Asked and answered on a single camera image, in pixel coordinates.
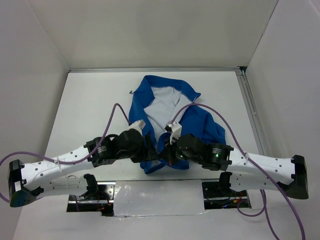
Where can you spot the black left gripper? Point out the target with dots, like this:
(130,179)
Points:
(147,154)

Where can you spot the blue jacket with white lining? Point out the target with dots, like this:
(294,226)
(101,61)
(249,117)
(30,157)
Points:
(159,100)

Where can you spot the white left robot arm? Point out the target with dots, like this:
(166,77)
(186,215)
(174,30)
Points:
(28,182)

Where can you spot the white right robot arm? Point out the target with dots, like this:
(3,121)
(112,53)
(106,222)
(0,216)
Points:
(245,171)

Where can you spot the white taped cover panel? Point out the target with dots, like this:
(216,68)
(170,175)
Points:
(158,198)

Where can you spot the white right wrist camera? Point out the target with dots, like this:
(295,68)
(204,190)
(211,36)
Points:
(175,130)

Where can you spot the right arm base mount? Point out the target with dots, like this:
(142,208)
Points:
(215,198)

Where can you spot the aluminium right side rail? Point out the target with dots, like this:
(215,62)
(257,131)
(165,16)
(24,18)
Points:
(252,111)

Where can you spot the aluminium table edge rail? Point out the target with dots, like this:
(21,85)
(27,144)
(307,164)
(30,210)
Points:
(160,69)

